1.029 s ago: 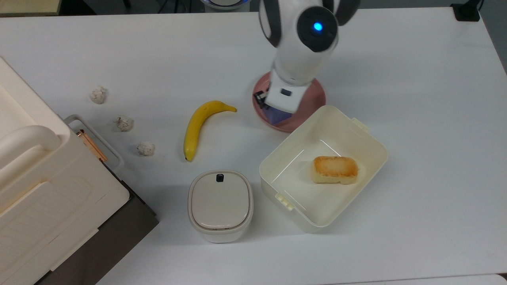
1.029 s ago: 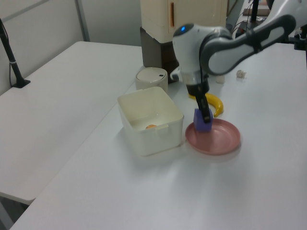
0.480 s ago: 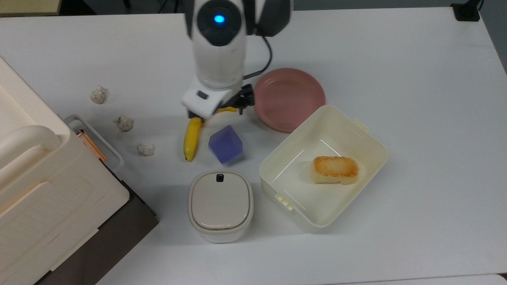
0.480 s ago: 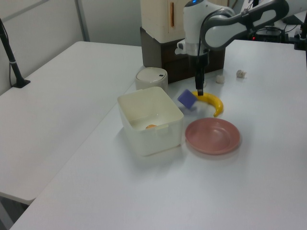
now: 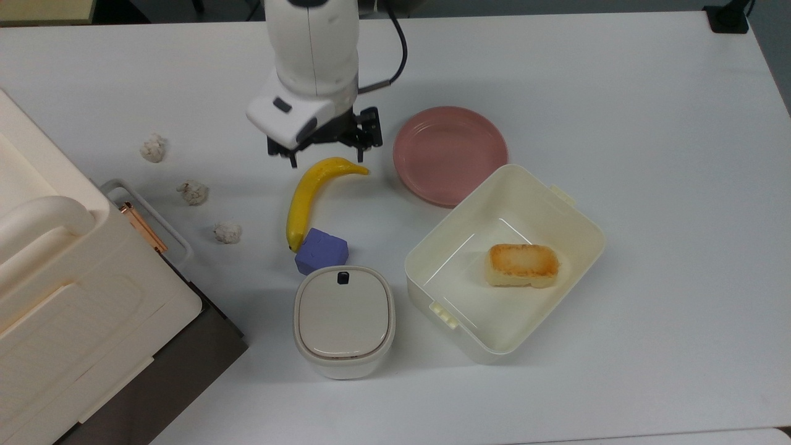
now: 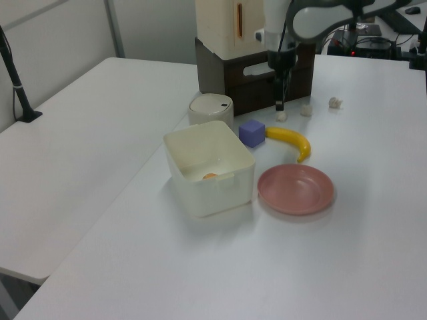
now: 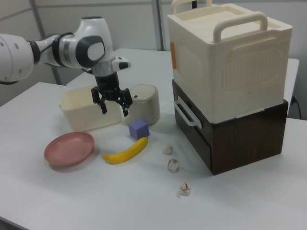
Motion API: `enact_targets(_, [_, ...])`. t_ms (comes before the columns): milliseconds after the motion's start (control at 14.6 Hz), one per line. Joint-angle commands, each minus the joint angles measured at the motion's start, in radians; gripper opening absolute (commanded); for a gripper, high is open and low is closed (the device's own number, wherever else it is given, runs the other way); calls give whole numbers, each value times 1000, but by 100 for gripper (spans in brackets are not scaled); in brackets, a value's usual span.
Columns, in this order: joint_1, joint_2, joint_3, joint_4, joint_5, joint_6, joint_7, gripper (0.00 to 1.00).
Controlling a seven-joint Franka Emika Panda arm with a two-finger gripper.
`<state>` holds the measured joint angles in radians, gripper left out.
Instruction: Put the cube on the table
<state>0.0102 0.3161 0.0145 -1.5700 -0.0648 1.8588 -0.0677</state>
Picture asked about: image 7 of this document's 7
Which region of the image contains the cream lidded trash can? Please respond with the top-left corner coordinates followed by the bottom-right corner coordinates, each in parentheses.
top-left (121, 84), bottom-right (161, 127)

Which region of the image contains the yellow banana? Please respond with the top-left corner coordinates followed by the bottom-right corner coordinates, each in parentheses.
top-left (102, 136), bottom-right (149, 165)

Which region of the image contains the large cream box with handles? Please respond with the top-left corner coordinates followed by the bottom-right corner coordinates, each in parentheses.
top-left (167, 0), bottom-right (294, 124)

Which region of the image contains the purple cube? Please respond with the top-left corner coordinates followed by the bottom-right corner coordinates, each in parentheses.
top-left (128, 118), bottom-right (150, 140)

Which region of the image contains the black cable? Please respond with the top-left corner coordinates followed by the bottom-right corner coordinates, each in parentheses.
top-left (291, 95), bottom-right (302, 119)

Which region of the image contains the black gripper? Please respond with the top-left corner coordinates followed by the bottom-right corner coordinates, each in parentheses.
top-left (91, 73), bottom-right (133, 118)

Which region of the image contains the dark wood drawer cabinet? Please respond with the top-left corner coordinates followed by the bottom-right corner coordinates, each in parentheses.
top-left (171, 79), bottom-right (289, 176)

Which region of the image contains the crumpled white paper ball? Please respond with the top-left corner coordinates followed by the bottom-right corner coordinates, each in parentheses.
top-left (167, 158), bottom-right (180, 173)
top-left (162, 143), bottom-right (174, 155)
top-left (177, 182), bottom-right (192, 196)

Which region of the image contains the pink plate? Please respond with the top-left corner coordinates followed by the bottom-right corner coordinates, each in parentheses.
top-left (44, 131), bottom-right (95, 168)

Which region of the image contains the cream open plastic container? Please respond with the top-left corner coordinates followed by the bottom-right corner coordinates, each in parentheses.
top-left (59, 84), bottom-right (122, 132)

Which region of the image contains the white drawer handle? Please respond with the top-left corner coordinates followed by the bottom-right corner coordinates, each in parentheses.
top-left (173, 98), bottom-right (202, 128)

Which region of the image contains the orange tag on cream box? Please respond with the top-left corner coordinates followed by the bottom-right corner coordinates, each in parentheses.
top-left (170, 42), bottom-right (177, 70)

